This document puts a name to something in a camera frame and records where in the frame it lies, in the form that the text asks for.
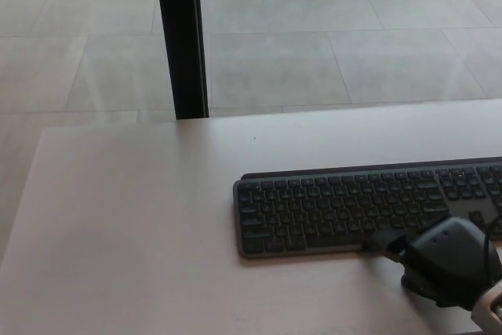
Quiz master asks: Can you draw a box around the black vertical window frame post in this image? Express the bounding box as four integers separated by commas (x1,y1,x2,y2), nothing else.
152,0,209,121

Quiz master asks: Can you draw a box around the black wireless keyboard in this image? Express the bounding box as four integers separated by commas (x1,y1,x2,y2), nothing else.
232,156,502,260

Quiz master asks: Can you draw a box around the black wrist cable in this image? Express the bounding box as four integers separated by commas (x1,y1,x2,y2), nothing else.
481,213,502,273

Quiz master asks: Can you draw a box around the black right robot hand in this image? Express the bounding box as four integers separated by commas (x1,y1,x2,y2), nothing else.
362,216,502,308

